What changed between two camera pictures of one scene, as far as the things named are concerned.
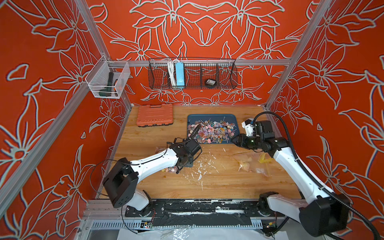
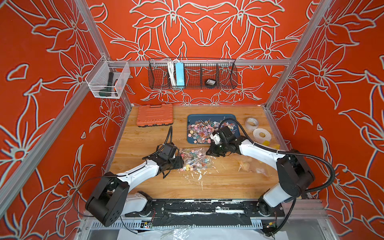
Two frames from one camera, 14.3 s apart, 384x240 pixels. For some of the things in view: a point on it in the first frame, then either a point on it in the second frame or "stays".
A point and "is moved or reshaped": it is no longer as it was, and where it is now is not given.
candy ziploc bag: [172, 169] is moved or reshaped
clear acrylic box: [108, 78] stays
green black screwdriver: [107, 91] stays
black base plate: [210, 208] stays
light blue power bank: [180, 74] stays
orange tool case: [147, 116] stays
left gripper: [190, 164] to [179, 162]
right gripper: [242, 140] to [214, 151]
